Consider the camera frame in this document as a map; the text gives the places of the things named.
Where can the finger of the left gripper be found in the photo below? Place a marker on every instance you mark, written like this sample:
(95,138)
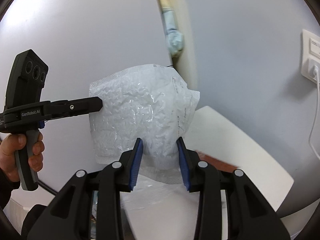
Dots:
(69,108)

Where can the left hand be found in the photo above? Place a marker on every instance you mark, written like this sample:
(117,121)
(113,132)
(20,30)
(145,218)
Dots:
(12,155)

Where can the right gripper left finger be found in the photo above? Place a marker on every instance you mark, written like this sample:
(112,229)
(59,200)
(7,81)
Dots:
(68,216)

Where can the light blue hanging cloth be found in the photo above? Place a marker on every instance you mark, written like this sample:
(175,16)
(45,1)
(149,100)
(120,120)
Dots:
(174,38)

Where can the white charger plug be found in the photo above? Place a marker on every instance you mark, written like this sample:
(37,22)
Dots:
(314,71)

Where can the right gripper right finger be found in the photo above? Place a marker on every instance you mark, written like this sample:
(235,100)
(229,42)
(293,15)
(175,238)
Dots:
(249,214)

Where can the white wall socket plate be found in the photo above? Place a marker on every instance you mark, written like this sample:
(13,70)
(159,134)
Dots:
(310,54)

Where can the clear plastic wrap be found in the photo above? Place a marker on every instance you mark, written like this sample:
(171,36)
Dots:
(148,192)

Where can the black left sleeve forearm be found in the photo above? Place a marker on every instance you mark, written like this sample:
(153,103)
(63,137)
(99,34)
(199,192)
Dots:
(6,188)

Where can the cream door frame post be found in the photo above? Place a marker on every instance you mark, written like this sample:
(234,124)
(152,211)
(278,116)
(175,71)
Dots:
(185,64)

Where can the white orange small box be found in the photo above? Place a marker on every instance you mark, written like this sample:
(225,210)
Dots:
(218,164)

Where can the white bubble mailer envelope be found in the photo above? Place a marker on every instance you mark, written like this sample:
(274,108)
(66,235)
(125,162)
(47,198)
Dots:
(148,102)

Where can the white nightstand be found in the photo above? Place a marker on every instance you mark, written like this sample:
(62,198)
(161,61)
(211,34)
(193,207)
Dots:
(213,134)

